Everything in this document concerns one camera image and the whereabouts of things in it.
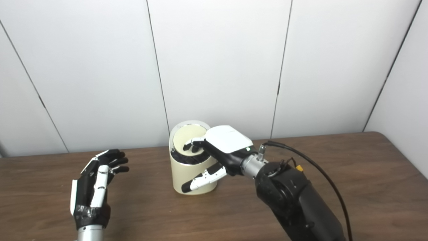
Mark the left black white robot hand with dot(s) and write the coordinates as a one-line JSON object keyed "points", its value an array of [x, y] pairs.
{"points": [[85, 194]]}

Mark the black bin liner bag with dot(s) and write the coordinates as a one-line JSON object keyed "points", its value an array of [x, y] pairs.
{"points": [[187, 160]]}

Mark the round cream bin lid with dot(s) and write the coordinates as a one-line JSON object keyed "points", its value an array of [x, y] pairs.
{"points": [[182, 137]]}

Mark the cream-colored bin body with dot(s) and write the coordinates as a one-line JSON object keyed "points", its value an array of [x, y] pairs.
{"points": [[177, 174]]}

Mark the black wall seam clip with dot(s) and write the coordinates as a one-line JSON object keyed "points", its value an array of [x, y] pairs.
{"points": [[41, 100], [278, 88]]}

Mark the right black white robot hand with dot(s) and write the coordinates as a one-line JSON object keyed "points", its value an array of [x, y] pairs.
{"points": [[227, 140]]}

